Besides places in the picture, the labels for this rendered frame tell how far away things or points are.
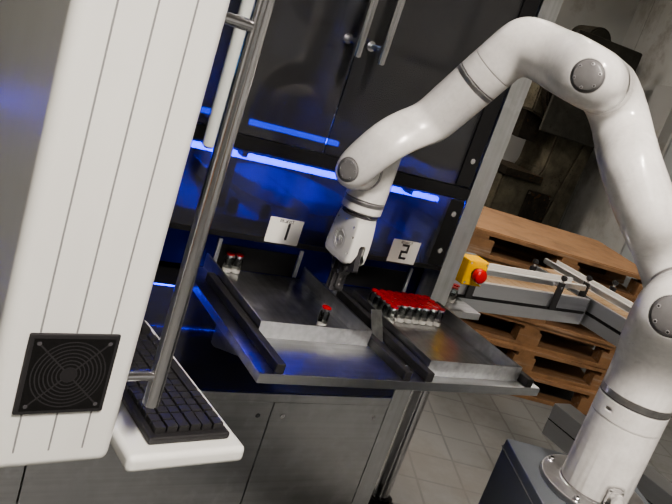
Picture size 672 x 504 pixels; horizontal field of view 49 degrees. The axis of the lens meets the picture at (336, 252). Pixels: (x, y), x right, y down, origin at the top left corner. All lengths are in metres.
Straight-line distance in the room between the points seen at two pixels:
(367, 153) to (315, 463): 0.98
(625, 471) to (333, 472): 0.97
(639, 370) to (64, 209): 0.90
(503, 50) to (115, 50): 0.72
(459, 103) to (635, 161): 0.32
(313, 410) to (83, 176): 1.18
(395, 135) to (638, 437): 0.66
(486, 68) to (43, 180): 0.79
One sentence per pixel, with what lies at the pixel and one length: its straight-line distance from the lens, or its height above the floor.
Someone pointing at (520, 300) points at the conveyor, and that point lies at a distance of 2.34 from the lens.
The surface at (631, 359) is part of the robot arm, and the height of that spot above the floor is 1.12.
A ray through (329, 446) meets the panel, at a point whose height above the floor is 0.45.
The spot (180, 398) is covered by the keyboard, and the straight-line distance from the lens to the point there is 1.26.
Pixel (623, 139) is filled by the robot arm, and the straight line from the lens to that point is 1.32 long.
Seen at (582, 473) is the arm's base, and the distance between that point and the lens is 1.37.
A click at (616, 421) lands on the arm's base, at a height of 1.02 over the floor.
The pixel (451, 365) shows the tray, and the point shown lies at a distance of 1.57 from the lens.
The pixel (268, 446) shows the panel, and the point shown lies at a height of 0.45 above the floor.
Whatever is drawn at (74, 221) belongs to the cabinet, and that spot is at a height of 1.15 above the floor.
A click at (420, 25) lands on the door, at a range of 1.71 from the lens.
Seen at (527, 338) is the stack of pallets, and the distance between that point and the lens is 4.07.
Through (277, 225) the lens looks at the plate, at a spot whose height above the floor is 1.03.
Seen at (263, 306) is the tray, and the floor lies 0.88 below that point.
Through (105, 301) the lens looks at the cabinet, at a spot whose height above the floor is 1.05.
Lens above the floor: 1.44
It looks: 15 degrees down
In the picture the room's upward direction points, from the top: 19 degrees clockwise
